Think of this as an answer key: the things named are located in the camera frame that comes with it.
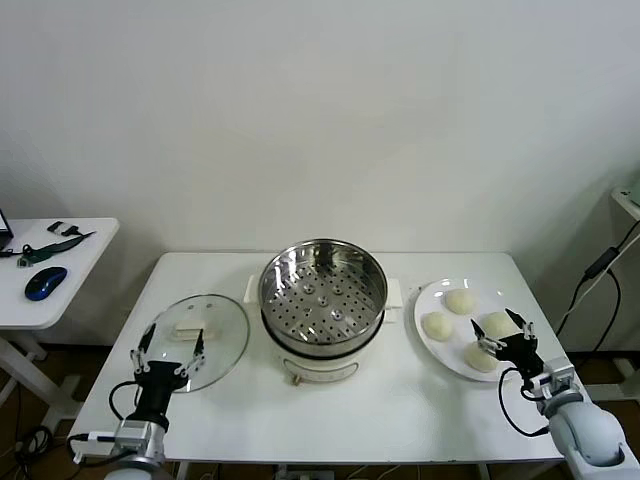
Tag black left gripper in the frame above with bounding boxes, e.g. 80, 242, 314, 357
129, 323, 207, 420

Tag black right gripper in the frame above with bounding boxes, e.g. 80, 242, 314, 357
469, 308, 544, 381

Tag white steamed baozi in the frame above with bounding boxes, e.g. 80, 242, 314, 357
462, 341, 501, 374
479, 311, 519, 341
444, 288, 478, 317
422, 312, 455, 343

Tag glass lid with white handle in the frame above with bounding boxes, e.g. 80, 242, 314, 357
139, 293, 251, 394

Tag perforated steel steamer basket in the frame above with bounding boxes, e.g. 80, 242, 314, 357
258, 239, 390, 352

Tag steel steamer pot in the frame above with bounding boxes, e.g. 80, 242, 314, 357
243, 273, 404, 387

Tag white round plate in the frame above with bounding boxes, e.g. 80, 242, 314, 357
413, 277, 537, 384

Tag white side table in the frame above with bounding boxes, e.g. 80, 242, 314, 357
0, 216, 121, 426

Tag blue computer mouse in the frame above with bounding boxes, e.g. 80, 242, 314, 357
24, 266, 68, 302

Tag black laptop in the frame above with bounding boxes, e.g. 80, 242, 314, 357
0, 207, 15, 251

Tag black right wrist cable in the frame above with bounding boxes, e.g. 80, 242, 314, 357
498, 367, 551, 437

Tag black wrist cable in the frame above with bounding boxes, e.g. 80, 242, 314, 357
109, 382, 147, 426
498, 367, 551, 437

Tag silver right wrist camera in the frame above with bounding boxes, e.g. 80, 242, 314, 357
529, 357, 576, 401

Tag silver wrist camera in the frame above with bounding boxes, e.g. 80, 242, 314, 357
69, 430, 121, 464
529, 357, 576, 401

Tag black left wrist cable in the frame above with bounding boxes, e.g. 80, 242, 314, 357
109, 382, 147, 426

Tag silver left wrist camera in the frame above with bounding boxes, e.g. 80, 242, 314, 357
69, 430, 121, 464

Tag black power adapter with cable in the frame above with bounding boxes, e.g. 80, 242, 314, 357
554, 230, 640, 351

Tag black floor cables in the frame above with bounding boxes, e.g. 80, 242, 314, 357
12, 424, 56, 459

